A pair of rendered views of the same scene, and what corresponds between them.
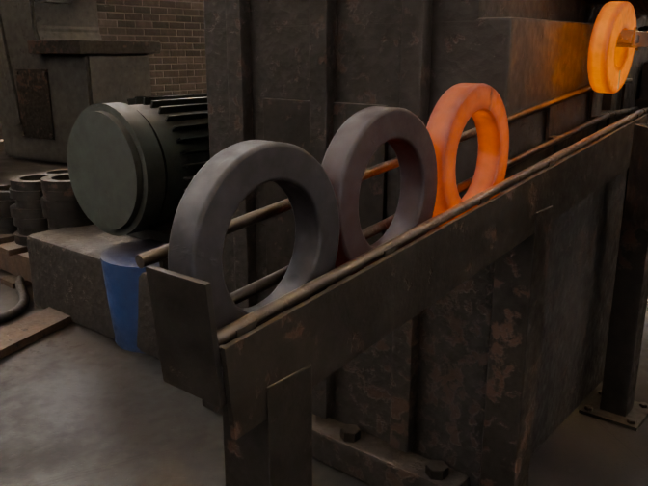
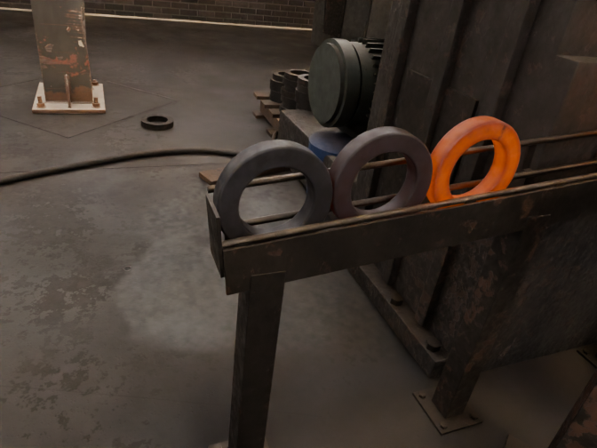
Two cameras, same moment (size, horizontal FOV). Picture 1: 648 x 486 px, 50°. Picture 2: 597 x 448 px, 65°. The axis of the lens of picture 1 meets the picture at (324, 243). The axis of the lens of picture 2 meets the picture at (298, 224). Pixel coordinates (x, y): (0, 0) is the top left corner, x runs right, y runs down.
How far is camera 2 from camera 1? 31 cm
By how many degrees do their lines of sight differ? 28
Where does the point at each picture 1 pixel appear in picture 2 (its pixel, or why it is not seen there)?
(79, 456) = not seen: hidden behind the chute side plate
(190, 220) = (222, 180)
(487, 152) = (497, 166)
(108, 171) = (327, 84)
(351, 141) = (354, 149)
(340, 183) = (338, 174)
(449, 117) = (452, 141)
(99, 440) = not seen: hidden behind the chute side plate
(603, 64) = not seen: outside the picture
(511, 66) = (568, 99)
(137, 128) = (348, 61)
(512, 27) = (577, 69)
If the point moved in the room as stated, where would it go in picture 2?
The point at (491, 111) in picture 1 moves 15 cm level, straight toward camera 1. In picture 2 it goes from (500, 140) to (462, 159)
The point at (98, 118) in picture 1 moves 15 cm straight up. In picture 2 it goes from (330, 48) to (335, 10)
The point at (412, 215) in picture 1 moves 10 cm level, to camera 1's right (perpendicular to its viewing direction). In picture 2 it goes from (403, 199) to (461, 219)
